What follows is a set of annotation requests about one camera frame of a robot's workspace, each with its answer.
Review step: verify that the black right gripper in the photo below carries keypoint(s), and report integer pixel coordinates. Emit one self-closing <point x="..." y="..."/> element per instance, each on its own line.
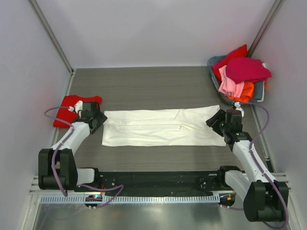
<point x="216" y="120"/>

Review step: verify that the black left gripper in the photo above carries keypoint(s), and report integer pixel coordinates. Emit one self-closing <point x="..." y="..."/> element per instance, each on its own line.
<point x="101" y="119"/>

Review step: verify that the white printed t shirt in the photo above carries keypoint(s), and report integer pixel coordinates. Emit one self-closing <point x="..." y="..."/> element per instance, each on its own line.
<point x="169" y="127"/>

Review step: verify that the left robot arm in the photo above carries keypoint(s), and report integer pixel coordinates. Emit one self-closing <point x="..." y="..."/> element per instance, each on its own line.
<point x="57" y="169"/>

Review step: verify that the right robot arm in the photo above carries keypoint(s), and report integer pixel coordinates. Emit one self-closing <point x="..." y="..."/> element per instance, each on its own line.
<point x="264" y="197"/>

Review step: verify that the orange t shirt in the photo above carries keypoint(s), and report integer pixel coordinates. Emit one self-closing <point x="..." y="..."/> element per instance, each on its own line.
<point x="244" y="92"/>

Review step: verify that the pink t shirt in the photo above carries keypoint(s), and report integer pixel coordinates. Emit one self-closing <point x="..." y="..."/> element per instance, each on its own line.
<point x="228" y="87"/>

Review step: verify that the grey t shirt in basket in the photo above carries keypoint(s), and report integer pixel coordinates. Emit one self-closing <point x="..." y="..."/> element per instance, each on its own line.
<point x="258" y="92"/>

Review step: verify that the magenta t shirt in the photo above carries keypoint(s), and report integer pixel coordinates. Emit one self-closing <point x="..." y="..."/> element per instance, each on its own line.
<point x="247" y="69"/>

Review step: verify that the grey-blue laundry basket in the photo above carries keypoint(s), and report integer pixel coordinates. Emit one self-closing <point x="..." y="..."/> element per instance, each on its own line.
<point x="211" y="62"/>

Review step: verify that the red t shirt in basket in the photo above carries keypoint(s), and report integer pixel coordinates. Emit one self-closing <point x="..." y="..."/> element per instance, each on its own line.
<point x="240" y="52"/>

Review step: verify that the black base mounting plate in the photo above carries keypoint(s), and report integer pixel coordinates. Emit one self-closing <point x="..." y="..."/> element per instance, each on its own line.
<point x="163" y="184"/>

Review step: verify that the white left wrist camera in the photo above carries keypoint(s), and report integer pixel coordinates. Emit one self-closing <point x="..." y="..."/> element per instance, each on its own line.
<point x="77" y="107"/>

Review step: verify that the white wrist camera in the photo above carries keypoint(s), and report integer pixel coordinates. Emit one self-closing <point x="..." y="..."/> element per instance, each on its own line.
<point x="77" y="107"/>
<point x="237" y="106"/>

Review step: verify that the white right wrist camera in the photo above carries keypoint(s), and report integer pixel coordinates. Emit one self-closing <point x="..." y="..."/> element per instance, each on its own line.
<point x="237" y="106"/>

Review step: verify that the slotted white cable duct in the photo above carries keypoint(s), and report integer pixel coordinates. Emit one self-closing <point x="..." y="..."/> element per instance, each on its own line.
<point x="97" y="200"/>

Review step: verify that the left aluminium corner post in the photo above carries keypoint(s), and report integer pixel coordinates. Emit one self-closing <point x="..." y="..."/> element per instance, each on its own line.
<point x="46" y="26"/>

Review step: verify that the aluminium corner post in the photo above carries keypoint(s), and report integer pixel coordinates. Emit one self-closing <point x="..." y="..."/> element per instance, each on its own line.
<point x="273" y="11"/>
<point x="46" y="26"/>

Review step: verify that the right aluminium corner post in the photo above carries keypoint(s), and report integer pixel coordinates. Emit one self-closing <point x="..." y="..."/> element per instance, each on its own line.
<point x="273" y="11"/>

